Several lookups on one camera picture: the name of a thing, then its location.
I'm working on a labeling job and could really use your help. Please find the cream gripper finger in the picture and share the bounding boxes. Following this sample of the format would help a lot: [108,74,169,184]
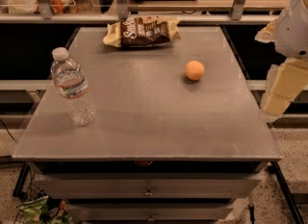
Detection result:
[255,19,277,43]
[259,58,308,122]

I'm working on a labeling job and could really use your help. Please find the orange fruit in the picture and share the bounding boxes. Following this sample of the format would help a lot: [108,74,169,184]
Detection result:
[185,61,205,81]

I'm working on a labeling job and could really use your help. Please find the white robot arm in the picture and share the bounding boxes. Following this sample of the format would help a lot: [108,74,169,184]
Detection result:
[255,0,308,122]

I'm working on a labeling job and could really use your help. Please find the brown chip bag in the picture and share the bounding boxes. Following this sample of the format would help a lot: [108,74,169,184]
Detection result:
[103,16,181,48]

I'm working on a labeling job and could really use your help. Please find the green snack bag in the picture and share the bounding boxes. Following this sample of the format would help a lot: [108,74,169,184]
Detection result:
[15,196,74,224]

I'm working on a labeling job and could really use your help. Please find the lower grey drawer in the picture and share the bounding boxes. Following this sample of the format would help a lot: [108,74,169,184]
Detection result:
[65,203,233,222]

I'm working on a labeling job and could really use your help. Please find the grey drawer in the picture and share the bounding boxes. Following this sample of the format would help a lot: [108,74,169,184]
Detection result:
[35,174,261,199]
[65,203,233,222]

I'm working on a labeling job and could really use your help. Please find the upper grey drawer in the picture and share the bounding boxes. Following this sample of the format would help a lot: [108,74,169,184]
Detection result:
[35,174,261,199]

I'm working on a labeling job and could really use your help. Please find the clear plastic water bottle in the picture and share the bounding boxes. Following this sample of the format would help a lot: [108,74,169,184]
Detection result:
[50,47,96,126]

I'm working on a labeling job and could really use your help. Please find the black wire basket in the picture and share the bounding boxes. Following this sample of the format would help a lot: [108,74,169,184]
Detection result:
[13,166,49,224]

